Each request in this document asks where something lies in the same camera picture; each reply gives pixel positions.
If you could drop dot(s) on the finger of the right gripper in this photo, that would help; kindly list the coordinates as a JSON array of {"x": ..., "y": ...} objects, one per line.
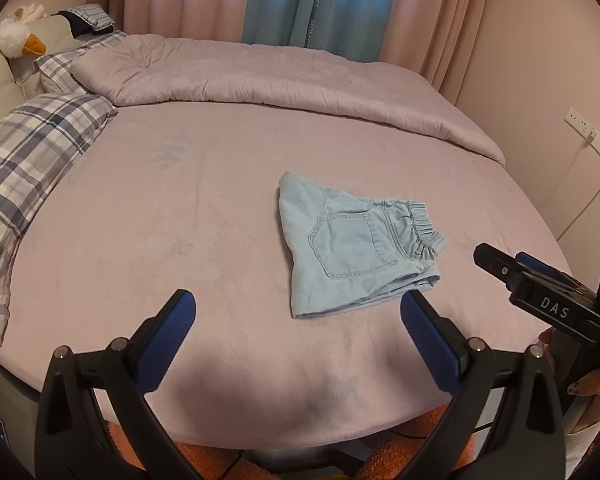
[
  {"x": 512, "y": 273},
  {"x": 539, "y": 266}
]

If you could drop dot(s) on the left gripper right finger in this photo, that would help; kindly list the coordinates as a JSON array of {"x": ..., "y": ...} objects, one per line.
[{"x": 526, "y": 439}]

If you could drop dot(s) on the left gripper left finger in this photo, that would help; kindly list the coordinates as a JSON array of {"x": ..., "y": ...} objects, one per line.
[{"x": 71, "y": 438}]

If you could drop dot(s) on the light blue denim pants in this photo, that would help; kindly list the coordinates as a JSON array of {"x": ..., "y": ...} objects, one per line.
[{"x": 350, "y": 252}]

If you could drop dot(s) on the right hand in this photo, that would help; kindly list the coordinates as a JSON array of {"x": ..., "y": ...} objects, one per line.
[{"x": 585, "y": 392}]

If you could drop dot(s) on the pink bed sheet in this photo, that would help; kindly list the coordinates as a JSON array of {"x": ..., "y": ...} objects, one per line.
[{"x": 184, "y": 195}]

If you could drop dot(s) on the pink curtain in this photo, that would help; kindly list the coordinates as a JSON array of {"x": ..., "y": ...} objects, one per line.
[{"x": 434, "y": 38}]

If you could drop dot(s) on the plaid pillow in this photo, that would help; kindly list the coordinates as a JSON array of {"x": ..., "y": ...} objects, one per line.
[
  {"x": 39, "y": 142},
  {"x": 55, "y": 69}
]

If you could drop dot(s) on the blue curtain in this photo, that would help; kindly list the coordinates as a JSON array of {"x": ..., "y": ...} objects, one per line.
[{"x": 353, "y": 29}]

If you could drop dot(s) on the pink folded duvet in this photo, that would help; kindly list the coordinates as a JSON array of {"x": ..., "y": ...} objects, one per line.
[{"x": 152, "y": 69}]

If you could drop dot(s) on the white duck plush toy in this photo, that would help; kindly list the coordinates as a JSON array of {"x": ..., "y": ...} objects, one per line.
[{"x": 16, "y": 39}]

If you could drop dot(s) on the white wall power strip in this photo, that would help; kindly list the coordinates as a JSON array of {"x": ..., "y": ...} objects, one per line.
[{"x": 588, "y": 132}]

